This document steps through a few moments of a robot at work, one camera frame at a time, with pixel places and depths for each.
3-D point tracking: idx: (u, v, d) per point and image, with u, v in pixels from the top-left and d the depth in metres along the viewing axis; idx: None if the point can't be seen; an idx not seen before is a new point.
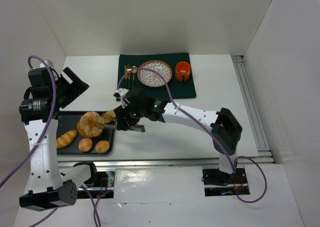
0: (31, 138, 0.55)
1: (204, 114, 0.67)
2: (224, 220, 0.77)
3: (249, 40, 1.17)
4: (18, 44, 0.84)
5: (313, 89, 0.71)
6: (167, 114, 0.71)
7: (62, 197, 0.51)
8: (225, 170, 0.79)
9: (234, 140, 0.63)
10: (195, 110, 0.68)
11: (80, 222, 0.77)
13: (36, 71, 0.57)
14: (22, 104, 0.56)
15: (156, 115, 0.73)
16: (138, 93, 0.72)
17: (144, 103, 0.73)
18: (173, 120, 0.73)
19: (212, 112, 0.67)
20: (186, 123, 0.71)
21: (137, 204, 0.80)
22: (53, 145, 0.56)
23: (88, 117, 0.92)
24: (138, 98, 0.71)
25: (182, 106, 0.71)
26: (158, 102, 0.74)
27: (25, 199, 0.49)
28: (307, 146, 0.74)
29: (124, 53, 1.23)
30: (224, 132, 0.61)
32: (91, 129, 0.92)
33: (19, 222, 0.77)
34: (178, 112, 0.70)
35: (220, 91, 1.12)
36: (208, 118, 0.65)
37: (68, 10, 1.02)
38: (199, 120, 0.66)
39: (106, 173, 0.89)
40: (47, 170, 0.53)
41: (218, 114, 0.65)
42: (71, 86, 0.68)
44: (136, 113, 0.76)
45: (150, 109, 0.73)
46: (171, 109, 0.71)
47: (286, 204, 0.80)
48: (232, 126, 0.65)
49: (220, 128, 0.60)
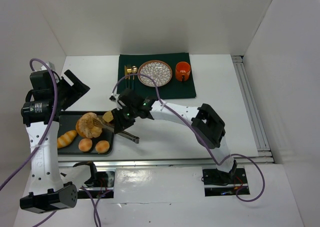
0: (33, 140, 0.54)
1: (186, 109, 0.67)
2: (224, 221, 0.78)
3: (249, 40, 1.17)
4: (18, 44, 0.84)
5: (313, 89, 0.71)
6: (154, 111, 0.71)
7: (62, 199, 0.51)
8: (223, 169, 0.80)
9: (215, 134, 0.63)
10: (179, 106, 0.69)
11: (80, 222, 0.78)
13: (37, 74, 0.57)
14: (23, 107, 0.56)
15: (146, 112, 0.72)
16: (128, 92, 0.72)
17: (135, 102, 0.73)
18: (159, 116, 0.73)
19: (193, 107, 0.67)
20: (172, 119, 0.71)
21: (137, 204, 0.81)
22: (54, 147, 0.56)
23: (87, 119, 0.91)
24: (129, 98, 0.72)
25: (168, 103, 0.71)
26: (147, 100, 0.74)
27: (26, 201, 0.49)
28: (307, 146, 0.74)
29: (124, 53, 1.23)
30: (204, 126, 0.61)
32: (90, 131, 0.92)
33: (20, 222, 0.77)
34: (163, 109, 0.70)
35: (220, 91, 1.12)
36: (189, 114, 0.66)
37: (68, 10, 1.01)
38: (181, 116, 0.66)
39: (106, 173, 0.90)
40: (48, 172, 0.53)
41: (199, 109, 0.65)
42: (72, 89, 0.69)
44: (130, 113, 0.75)
45: (140, 107, 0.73)
46: (157, 106, 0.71)
47: (286, 204, 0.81)
48: (214, 120, 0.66)
49: (200, 123, 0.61)
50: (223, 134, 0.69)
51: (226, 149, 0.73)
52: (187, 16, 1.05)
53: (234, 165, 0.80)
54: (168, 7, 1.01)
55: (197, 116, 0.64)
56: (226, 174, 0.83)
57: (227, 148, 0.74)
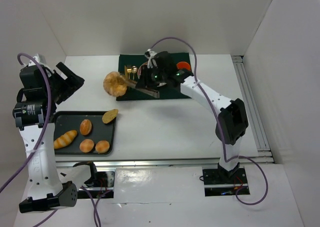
0: (28, 144, 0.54)
1: (218, 97, 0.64)
2: (223, 221, 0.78)
3: (248, 41, 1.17)
4: (18, 44, 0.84)
5: (313, 89, 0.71)
6: (184, 85, 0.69)
7: (62, 202, 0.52)
8: (224, 166, 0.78)
9: (237, 131, 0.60)
10: (211, 92, 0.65)
11: (80, 222, 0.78)
13: (27, 72, 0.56)
14: (15, 108, 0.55)
15: (175, 82, 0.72)
16: (166, 56, 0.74)
17: (168, 68, 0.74)
18: (188, 93, 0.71)
19: (227, 98, 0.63)
20: (200, 100, 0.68)
21: (137, 204, 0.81)
22: (51, 150, 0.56)
23: (111, 80, 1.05)
24: (164, 62, 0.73)
25: (202, 83, 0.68)
26: (180, 71, 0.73)
27: (26, 205, 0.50)
28: (307, 146, 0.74)
29: (124, 53, 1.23)
30: (230, 121, 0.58)
32: (115, 90, 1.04)
33: (20, 222, 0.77)
34: (195, 88, 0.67)
35: (220, 91, 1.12)
36: (220, 103, 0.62)
37: (68, 10, 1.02)
38: (211, 101, 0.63)
39: (106, 173, 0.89)
40: (46, 176, 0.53)
41: (231, 102, 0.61)
42: (66, 83, 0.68)
44: (158, 77, 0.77)
45: (171, 76, 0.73)
46: (190, 82, 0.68)
47: (286, 204, 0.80)
48: (239, 119, 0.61)
49: (228, 115, 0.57)
50: (242, 135, 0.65)
51: (237, 148, 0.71)
52: (187, 16, 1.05)
53: (235, 166, 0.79)
54: (168, 6, 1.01)
55: (227, 108, 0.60)
56: (225, 172, 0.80)
57: (239, 147, 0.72)
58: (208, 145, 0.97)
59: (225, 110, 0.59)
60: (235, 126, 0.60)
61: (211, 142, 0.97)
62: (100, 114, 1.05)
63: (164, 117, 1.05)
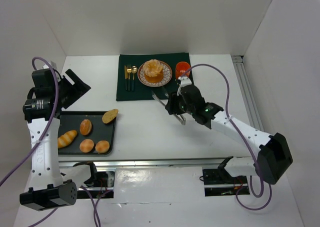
0: (34, 136, 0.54)
1: (255, 133, 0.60)
2: (224, 221, 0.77)
3: (248, 41, 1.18)
4: (18, 43, 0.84)
5: (313, 87, 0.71)
6: (216, 122, 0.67)
7: (62, 195, 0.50)
8: (229, 171, 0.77)
9: (280, 169, 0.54)
10: (246, 127, 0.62)
11: (79, 222, 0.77)
13: (38, 72, 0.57)
14: (25, 104, 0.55)
15: (204, 119, 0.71)
16: (194, 91, 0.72)
17: (196, 103, 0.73)
18: (220, 129, 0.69)
19: (264, 133, 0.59)
20: (234, 136, 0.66)
21: (137, 204, 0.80)
22: (55, 143, 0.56)
23: (150, 62, 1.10)
24: (192, 97, 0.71)
25: (234, 118, 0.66)
26: (209, 106, 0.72)
27: (25, 196, 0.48)
28: (307, 145, 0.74)
29: (124, 53, 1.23)
30: (273, 159, 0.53)
32: (149, 71, 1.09)
33: (19, 222, 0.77)
34: (227, 123, 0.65)
35: (220, 91, 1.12)
36: (258, 139, 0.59)
37: (69, 10, 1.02)
38: (248, 137, 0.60)
39: (106, 173, 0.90)
40: (48, 167, 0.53)
41: (270, 138, 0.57)
42: (73, 87, 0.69)
44: (184, 107, 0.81)
45: (200, 112, 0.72)
46: (221, 117, 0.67)
47: (286, 204, 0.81)
48: (283, 155, 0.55)
49: (269, 153, 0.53)
50: None
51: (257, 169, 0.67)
52: (188, 16, 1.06)
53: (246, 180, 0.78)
54: (168, 7, 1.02)
55: (266, 145, 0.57)
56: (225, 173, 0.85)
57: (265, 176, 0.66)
58: (208, 145, 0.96)
59: (265, 148, 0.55)
60: (278, 164, 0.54)
61: (211, 142, 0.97)
62: (100, 114, 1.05)
63: (165, 117, 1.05)
